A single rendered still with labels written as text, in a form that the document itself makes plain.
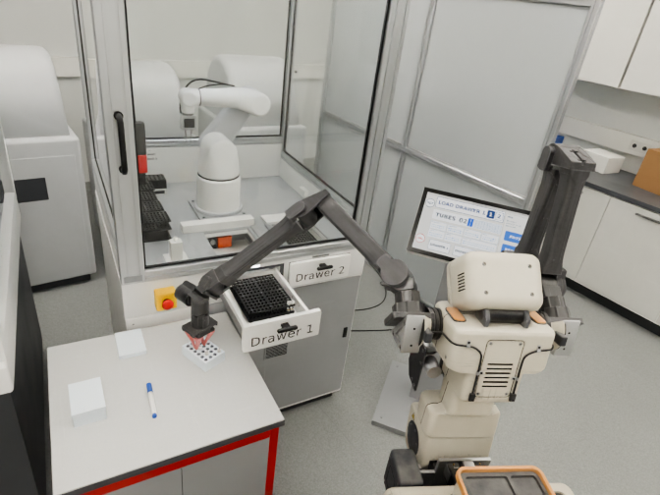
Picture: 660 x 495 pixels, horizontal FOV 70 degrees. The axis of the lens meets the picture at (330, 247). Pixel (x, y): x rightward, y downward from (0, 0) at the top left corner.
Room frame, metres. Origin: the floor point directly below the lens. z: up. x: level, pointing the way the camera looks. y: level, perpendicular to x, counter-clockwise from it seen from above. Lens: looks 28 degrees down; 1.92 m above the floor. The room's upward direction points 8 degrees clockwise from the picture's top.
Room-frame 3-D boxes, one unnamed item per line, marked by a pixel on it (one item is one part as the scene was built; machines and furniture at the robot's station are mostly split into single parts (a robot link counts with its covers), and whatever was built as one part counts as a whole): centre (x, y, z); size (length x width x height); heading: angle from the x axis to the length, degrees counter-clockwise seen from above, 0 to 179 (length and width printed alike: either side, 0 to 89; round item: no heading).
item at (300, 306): (1.47, 0.24, 0.86); 0.40 x 0.26 x 0.06; 32
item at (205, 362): (1.23, 0.38, 0.78); 0.12 x 0.08 x 0.04; 56
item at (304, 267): (1.74, 0.03, 0.87); 0.29 x 0.02 x 0.11; 122
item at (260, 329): (1.30, 0.13, 0.87); 0.29 x 0.02 x 0.11; 122
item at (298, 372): (2.00, 0.51, 0.40); 1.03 x 0.95 x 0.80; 122
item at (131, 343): (1.24, 0.64, 0.77); 0.13 x 0.09 x 0.02; 32
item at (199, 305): (1.23, 0.40, 0.99); 0.07 x 0.06 x 0.07; 56
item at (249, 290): (1.47, 0.23, 0.87); 0.22 x 0.18 x 0.06; 32
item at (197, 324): (1.23, 0.39, 0.92); 0.10 x 0.07 x 0.07; 147
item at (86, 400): (0.96, 0.64, 0.79); 0.13 x 0.09 x 0.05; 33
